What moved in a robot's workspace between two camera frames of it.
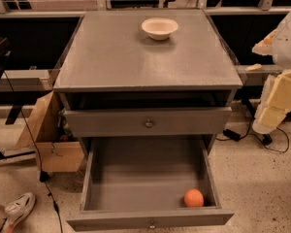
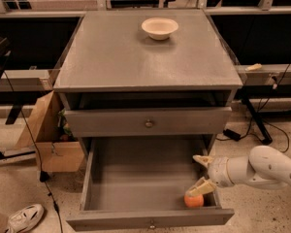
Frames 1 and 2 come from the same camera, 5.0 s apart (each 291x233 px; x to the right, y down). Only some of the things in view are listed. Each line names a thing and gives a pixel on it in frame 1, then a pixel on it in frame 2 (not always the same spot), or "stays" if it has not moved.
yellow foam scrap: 254,67 stays
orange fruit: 193,197 stays
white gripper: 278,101 → 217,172
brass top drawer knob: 148,123 stays
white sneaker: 16,210 → 25,218
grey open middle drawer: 136,183 stays
